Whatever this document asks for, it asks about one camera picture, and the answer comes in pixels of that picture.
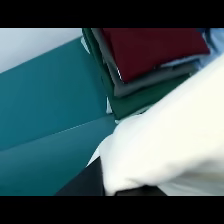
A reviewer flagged grey garment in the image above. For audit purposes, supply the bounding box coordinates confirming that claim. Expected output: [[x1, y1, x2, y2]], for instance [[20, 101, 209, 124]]
[[90, 28, 202, 98]]

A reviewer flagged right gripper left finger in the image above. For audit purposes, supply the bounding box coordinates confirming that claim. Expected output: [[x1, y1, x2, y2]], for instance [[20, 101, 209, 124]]
[[54, 157, 107, 197]]

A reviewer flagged dark green garment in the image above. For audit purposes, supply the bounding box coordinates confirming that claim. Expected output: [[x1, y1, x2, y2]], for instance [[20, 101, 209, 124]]
[[81, 28, 193, 121]]

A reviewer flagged dark red garment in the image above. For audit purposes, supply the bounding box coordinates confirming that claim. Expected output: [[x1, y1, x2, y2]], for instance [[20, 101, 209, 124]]
[[101, 28, 211, 85]]

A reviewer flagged light blue garment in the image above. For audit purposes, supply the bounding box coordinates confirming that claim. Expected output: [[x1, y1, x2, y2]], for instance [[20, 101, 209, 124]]
[[159, 28, 224, 72]]

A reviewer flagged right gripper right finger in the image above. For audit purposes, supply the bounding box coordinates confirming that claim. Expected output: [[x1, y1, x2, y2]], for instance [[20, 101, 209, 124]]
[[114, 185, 168, 197]]

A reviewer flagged white garment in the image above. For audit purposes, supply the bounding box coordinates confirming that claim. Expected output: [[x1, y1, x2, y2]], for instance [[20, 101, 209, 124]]
[[87, 52, 224, 197]]

